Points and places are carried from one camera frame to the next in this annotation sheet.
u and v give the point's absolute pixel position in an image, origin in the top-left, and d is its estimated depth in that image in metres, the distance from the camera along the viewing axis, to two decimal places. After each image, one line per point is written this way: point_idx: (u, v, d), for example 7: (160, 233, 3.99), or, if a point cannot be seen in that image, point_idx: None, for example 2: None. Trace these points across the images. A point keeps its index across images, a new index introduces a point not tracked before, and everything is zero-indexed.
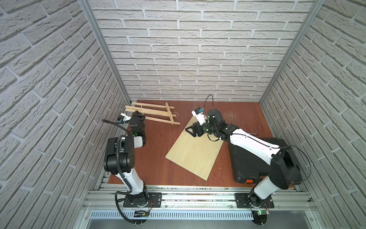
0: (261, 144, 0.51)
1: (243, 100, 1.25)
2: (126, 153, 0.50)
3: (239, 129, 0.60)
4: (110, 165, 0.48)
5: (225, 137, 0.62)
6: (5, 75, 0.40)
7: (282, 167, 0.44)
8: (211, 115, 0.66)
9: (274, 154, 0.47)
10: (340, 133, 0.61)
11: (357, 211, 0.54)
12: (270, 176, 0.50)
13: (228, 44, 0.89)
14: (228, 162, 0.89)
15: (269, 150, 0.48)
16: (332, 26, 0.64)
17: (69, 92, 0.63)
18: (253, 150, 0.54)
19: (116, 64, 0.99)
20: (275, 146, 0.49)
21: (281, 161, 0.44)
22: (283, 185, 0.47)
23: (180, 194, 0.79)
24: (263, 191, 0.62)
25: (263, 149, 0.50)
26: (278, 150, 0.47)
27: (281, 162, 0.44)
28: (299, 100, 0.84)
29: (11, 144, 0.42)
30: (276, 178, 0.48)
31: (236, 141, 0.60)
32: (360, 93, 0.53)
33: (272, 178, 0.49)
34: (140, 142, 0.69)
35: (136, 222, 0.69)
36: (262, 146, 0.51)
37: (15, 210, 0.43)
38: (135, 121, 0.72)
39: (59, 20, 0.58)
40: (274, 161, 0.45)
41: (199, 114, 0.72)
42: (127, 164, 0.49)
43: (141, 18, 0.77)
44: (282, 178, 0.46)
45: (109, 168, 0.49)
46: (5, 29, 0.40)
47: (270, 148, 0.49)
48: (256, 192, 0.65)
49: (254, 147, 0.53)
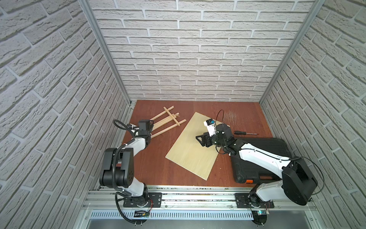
0: (270, 157, 0.51)
1: (242, 100, 1.25)
2: (123, 171, 0.46)
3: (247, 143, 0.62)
4: (106, 179, 0.45)
5: (235, 153, 0.62)
6: (5, 75, 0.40)
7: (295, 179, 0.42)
8: (221, 131, 0.66)
9: (285, 167, 0.46)
10: (340, 133, 0.61)
11: (357, 211, 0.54)
12: (285, 191, 0.49)
13: (227, 45, 0.89)
14: (228, 162, 0.89)
15: (279, 163, 0.47)
16: (332, 26, 0.64)
17: (70, 92, 0.63)
18: (262, 163, 0.54)
19: (116, 64, 0.99)
20: (284, 159, 0.48)
21: (293, 173, 0.43)
22: (300, 200, 0.44)
23: (180, 194, 0.79)
24: (266, 194, 0.61)
25: (273, 162, 0.49)
26: (289, 163, 0.46)
27: (293, 175, 0.42)
28: (299, 100, 0.84)
29: (11, 144, 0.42)
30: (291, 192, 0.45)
31: (246, 157, 0.59)
32: (360, 93, 0.53)
33: (288, 192, 0.47)
34: (144, 145, 0.66)
35: (136, 222, 0.69)
36: (271, 159, 0.50)
37: (15, 210, 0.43)
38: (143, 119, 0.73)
39: (59, 20, 0.58)
40: (285, 173, 0.44)
41: (210, 125, 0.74)
42: (124, 181, 0.45)
43: (141, 18, 0.77)
44: (298, 192, 0.43)
45: (105, 182, 0.45)
46: (5, 29, 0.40)
47: (280, 161, 0.48)
48: (258, 193, 0.65)
49: (264, 161, 0.52)
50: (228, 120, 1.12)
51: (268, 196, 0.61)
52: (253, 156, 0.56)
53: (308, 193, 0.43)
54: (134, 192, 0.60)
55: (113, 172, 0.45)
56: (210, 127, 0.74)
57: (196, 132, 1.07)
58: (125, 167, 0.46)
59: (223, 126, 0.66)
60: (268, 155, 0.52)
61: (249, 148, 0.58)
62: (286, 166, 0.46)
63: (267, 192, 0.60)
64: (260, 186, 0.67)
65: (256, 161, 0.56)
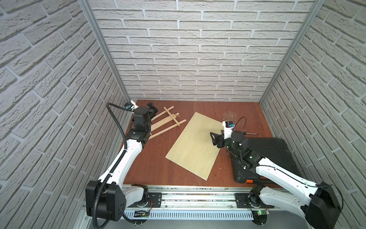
0: (295, 181, 0.47)
1: (243, 100, 1.25)
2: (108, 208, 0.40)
3: (264, 159, 0.56)
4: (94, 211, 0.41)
5: (250, 166, 0.58)
6: (5, 75, 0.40)
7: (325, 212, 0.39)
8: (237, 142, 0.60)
9: (311, 194, 0.42)
10: (340, 133, 0.61)
11: (357, 211, 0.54)
12: (307, 217, 0.45)
13: (227, 45, 0.89)
14: (228, 162, 0.89)
15: (305, 189, 0.44)
16: (332, 26, 0.64)
17: (69, 92, 0.63)
18: (285, 185, 0.50)
19: (116, 64, 0.99)
20: (311, 185, 0.44)
21: (321, 202, 0.40)
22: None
23: (180, 194, 0.79)
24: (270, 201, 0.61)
25: (299, 186, 0.45)
26: (316, 191, 0.43)
27: (322, 205, 0.39)
28: (299, 100, 0.84)
29: (11, 144, 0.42)
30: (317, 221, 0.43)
31: (266, 175, 0.55)
32: (360, 93, 0.53)
33: (310, 219, 0.44)
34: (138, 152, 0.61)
35: (136, 222, 0.69)
36: (296, 183, 0.46)
37: (15, 210, 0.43)
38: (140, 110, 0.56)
39: (59, 20, 0.58)
40: (313, 202, 0.40)
41: (228, 128, 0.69)
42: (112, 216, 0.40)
43: (141, 18, 0.77)
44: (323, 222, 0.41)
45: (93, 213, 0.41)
46: (5, 29, 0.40)
47: (307, 186, 0.44)
48: (262, 196, 0.63)
49: (288, 183, 0.48)
50: (228, 120, 1.12)
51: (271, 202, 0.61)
52: (275, 176, 0.51)
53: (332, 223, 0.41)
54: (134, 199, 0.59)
55: (95, 205, 0.40)
56: (227, 129, 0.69)
57: (196, 132, 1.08)
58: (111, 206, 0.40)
59: (238, 135, 0.60)
60: (292, 178, 0.48)
61: (270, 167, 0.53)
62: (313, 193, 0.42)
63: (274, 200, 0.59)
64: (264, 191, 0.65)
65: (277, 181, 0.52)
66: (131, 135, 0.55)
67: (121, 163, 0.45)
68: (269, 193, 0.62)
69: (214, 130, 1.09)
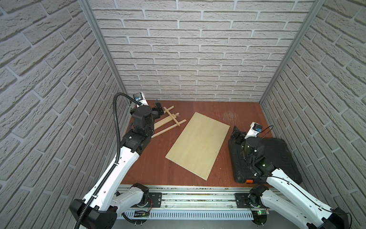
0: (309, 200, 0.45)
1: (242, 101, 1.25)
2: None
3: (278, 171, 0.54)
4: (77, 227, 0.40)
5: (261, 173, 0.56)
6: (5, 75, 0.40)
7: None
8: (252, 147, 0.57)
9: (325, 219, 0.41)
10: (340, 133, 0.61)
11: (357, 211, 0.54)
12: None
13: (228, 45, 0.89)
14: (228, 162, 0.89)
15: (319, 211, 0.43)
16: (332, 26, 0.64)
17: (69, 92, 0.63)
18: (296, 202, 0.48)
19: (116, 64, 0.99)
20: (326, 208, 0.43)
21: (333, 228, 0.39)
22: None
23: (181, 195, 0.79)
24: (270, 204, 0.61)
25: (311, 207, 0.44)
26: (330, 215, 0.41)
27: None
28: (299, 100, 0.84)
29: (11, 144, 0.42)
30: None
31: (277, 187, 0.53)
32: (360, 93, 0.53)
33: None
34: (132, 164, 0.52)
35: (136, 222, 0.69)
36: (310, 202, 0.45)
37: (15, 210, 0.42)
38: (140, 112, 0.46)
39: (59, 20, 0.58)
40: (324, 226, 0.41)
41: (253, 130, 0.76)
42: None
43: (141, 18, 0.77)
44: None
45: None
46: (5, 29, 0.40)
47: (320, 209, 0.43)
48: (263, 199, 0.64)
49: (300, 201, 0.47)
50: (228, 120, 1.12)
51: (271, 205, 0.61)
52: (286, 190, 0.50)
53: None
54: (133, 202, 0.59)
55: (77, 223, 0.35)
56: (251, 131, 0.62)
57: (196, 132, 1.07)
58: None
59: (255, 140, 0.58)
60: (305, 196, 0.46)
61: (282, 181, 0.51)
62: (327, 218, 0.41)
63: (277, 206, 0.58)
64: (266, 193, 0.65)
65: (288, 195, 0.50)
66: (127, 140, 0.47)
67: (108, 181, 0.41)
68: (272, 198, 0.61)
69: (214, 130, 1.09)
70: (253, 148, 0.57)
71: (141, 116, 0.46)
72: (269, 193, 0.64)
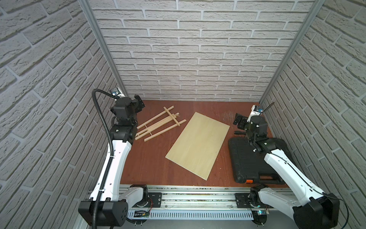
0: (301, 180, 0.44)
1: (242, 100, 1.25)
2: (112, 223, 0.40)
3: (279, 150, 0.53)
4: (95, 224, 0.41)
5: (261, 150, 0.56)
6: (5, 75, 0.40)
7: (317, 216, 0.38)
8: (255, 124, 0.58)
9: (313, 198, 0.40)
10: (341, 133, 0.60)
11: (357, 211, 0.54)
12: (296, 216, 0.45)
13: (228, 45, 0.89)
14: (228, 162, 0.89)
15: (309, 191, 0.42)
16: (332, 26, 0.64)
17: (69, 92, 0.63)
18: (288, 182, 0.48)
19: (116, 64, 0.99)
20: (318, 190, 0.42)
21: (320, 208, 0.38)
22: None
23: (180, 195, 0.79)
24: (268, 199, 0.61)
25: (302, 186, 0.43)
26: (320, 197, 0.40)
27: (319, 210, 0.38)
28: (299, 100, 0.84)
29: (11, 144, 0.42)
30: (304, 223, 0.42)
31: (274, 167, 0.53)
32: (360, 93, 0.53)
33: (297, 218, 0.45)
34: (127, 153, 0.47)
35: (136, 222, 0.69)
36: (301, 182, 0.44)
37: (15, 210, 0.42)
38: (122, 103, 0.47)
39: (59, 20, 0.58)
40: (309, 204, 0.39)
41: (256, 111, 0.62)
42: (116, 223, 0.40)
43: (141, 18, 0.77)
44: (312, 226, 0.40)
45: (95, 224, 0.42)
46: (5, 29, 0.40)
47: (311, 190, 0.42)
48: (260, 194, 0.65)
49: (292, 180, 0.46)
50: (228, 120, 1.12)
51: (267, 201, 0.62)
52: (282, 169, 0.49)
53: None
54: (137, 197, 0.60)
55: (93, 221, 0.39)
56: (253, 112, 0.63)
57: (196, 132, 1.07)
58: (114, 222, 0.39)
59: (260, 118, 0.58)
60: (299, 176, 0.45)
61: (281, 161, 0.50)
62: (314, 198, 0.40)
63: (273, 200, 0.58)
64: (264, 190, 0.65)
65: (282, 175, 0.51)
66: (115, 134, 0.47)
67: (111, 173, 0.41)
68: (269, 192, 0.62)
69: (214, 130, 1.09)
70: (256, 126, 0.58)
71: (123, 106, 0.47)
72: (266, 189, 0.65)
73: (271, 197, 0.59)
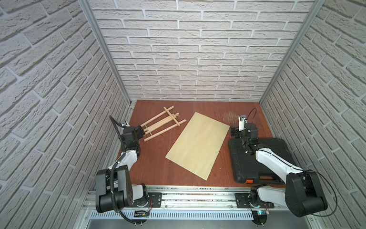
0: (283, 163, 0.51)
1: (242, 100, 1.25)
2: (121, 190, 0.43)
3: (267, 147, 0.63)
4: (104, 204, 0.41)
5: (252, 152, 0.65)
6: (5, 75, 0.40)
7: (297, 186, 0.42)
8: (248, 129, 0.68)
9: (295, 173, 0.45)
10: (341, 133, 0.60)
11: (357, 211, 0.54)
12: (288, 199, 0.46)
13: (228, 44, 0.89)
14: (228, 162, 0.89)
15: (289, 169, 0.48)
16: (332, 26, 0.64)
17: (69, 92, 0.63)
18: (274, 168, 0.54)
19: (116, 64, 0.99)
20: (296, 167, 0.48)
21: (299, 180, 0.43)
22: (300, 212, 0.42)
23: (180, 194, 0.79)
24: (267, 195, 0.61)
25: (284, 167, 0.49)
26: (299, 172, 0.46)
27: (298, 182, 0.43)
28: (299, 100, 0.84)
29: (11, 144, 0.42)
30: (293, 201, 0.44)
31: (261, 160, 0.61)
32: (360, 93, 0.53)
33: (289, 200, 0.46)
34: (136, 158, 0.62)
35: (136, 222, 0.69)
36: (283, 164, 0.51)
37: (15, 210, 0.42)
38: (128, 130, 0.66)
39: (59, 20, 0.58)
40: (290, 178, 0.44)
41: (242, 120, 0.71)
42: (124, 199, 0.42)
43: (141, 18, 0.77)
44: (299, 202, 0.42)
45: (102, 208, 0.41)
46: (5, 29, 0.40)
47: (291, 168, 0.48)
48: (260, 192, 0.65)
49: (276, 165, 0.53)
50: (228, 120, 1.12)
51: (266, 197, 0.62)
52: (269, 160, 0.57)
53: (310, 207, 0.41)
54: (136, 195, 0.57)
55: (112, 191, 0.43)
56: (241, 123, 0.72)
57: (196, 132, 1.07)
58: (123, 188, 0.43)
59: (251, 124, 0.68)
60: (281, 161, 0.52)
61: (268, 152, 0.59)
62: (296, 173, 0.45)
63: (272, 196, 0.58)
64: (261, 187, 0.66)
65: (269, 165, 0.57)
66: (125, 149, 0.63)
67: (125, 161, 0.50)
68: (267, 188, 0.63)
69: (214, 130, 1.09)
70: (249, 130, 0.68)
71: (130, 131, 0.66)
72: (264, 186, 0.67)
73: (271, 192, 0.58)
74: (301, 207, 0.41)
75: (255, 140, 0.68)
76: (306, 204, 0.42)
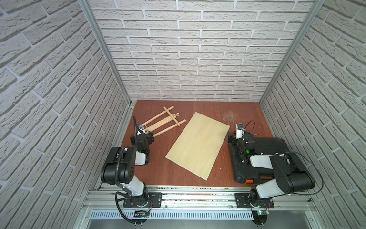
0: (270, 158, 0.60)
1: (242, 100, 1.25)
2: (126, 164, 0.47)
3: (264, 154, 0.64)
4: (106, 176, 0.46)
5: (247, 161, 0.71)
6: (5, 75, 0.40)
7: (279, 164, 0.48)
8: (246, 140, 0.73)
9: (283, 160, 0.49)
10: (340, 133, 0.61)
11: (357, 211, 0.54)
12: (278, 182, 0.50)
13: (228, 44, 0.89)
14: (228, 162, 0.89)
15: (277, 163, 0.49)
16: (332, 26, 0.64)
17: (69, 92, 0.63)
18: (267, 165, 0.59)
19: (116, 64, 0.99)
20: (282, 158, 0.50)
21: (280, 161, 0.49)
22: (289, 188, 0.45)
23: (180, 194, 0.79)
24: (264, 191, 0.62)
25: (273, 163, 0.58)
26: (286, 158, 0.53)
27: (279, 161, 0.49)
28: (299, 100, 0.84)
29: (11, 144, 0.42)
30: (281, 180, 0.48)
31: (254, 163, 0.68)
32: (360, 93, 0.53)
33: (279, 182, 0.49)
34: (143, 161, 0.67)
35: (136, 222, 0.69)
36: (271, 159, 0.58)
37: (15, 210, 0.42)
38: (142, 138, 0.72)
39: (59, 20, 0.58)
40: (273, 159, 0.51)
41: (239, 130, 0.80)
42: (125, 176, 0.46)
43: (141, 18, 0.77)
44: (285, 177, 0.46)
45: (106, 179, 0.46)
46: (5, 29, 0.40)
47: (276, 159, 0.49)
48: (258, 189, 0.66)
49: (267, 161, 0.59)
50: (228, 120, 1.12)
51: (265, 193, 0.62)
52: (258, 156, 0.65)
53: (296, 182, 0.45)
54: (134, 191, 0.60)
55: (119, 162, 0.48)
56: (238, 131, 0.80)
57: (196, 132, 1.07)
58: (128, 161, 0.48)
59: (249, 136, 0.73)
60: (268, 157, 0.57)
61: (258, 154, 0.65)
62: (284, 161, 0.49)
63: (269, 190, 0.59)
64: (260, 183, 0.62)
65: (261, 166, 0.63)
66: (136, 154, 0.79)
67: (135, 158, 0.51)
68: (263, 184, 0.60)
69: (214, 130, 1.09)
70: (246, 141, 0.74)
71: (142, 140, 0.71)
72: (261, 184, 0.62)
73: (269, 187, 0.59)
74: (288, 182, 0.45)
75: (251, 150, 0.74)
76: (293, 179, 0.45)
